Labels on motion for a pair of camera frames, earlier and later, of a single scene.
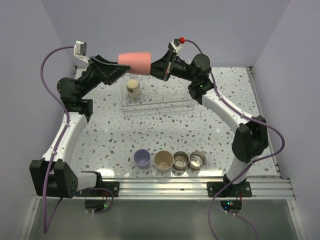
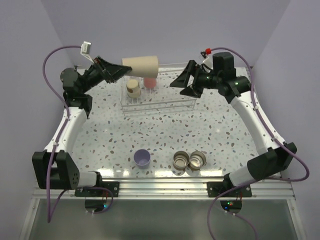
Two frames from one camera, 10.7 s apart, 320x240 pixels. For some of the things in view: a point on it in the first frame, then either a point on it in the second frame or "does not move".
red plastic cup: (139, 62) -> (150, 82)
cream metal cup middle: (181, 160) does not move
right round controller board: (232, 206) does not move
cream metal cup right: (197, 160) does not move
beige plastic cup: (163, 160) -> (144, 66)
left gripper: (111, 72) does not move
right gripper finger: (161, 68) -> (182, 80)
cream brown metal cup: (133, 89) does not move
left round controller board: (95, 206) does not move
